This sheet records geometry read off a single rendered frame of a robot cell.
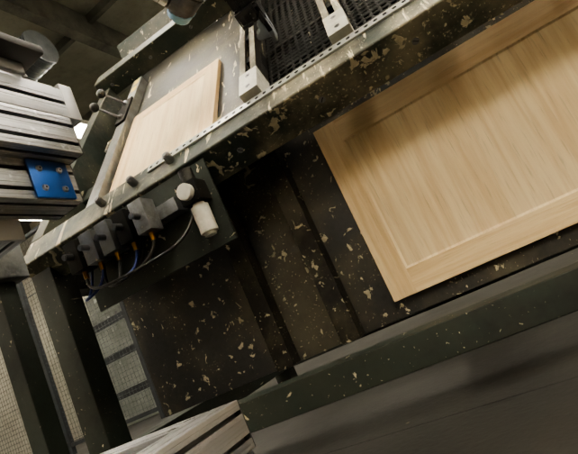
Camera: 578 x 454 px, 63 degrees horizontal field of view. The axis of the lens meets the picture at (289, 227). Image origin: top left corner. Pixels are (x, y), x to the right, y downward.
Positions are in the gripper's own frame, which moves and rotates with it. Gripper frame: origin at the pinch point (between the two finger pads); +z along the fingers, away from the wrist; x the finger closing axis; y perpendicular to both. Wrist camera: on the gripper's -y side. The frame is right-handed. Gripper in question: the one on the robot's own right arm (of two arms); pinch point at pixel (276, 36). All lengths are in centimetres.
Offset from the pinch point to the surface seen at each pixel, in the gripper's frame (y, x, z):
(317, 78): -10, 50, -3
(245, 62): 9.7, 17.3, -4.7
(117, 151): 72, 6, 0
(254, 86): 6.7, 37.4, -5.0
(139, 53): 71, -72, -7
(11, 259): 90, 58, -10
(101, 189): 72, 29, -1
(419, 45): -34, 50, 4
